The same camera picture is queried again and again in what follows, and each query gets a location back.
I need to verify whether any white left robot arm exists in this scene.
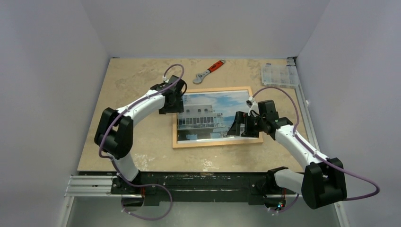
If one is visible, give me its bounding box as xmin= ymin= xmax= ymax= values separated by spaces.
xmin=94 ymin=76 xmax=187 ymax=193

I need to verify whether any grey adjustable wrench red handle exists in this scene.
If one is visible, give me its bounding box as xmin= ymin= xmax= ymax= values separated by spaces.
xmin=192 ymin=59 xmax=226 ymax=85

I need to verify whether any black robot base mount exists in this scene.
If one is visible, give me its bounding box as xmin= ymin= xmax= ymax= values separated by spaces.
xmin=111 ymin=171 xmax=294 ymax=206

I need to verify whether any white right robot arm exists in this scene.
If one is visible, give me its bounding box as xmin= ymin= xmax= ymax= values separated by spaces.
xmin=227 ymin=100 xmax=347 ymax=209

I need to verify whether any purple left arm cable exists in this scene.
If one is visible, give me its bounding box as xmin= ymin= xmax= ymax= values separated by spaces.
xmin=98 ymin=64 xmax=185 ymax=220

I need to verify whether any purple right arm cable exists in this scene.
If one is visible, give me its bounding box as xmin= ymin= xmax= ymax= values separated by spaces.
xmin=246 ymin=86 xmax=380 ymax=201

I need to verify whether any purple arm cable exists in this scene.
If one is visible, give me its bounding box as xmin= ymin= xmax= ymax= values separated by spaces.
xmin=246 ymin=86 xmax=380 ymax=201
xmin=98 ymin=64 xmax=185 ymax=220

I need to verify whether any light wooden picture frame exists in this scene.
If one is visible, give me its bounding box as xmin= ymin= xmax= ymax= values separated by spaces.
xmin=172 ymin=86 xmax=264 ymax=149

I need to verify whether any clear plastic organizer box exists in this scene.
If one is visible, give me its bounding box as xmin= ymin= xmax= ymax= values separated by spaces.
xmin=261 ymin=64 xmax=299 ymax=88

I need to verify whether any building photo print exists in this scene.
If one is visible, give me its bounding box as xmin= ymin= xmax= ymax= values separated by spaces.
xmin=176 ymin=90 xmax=260 ymax=142

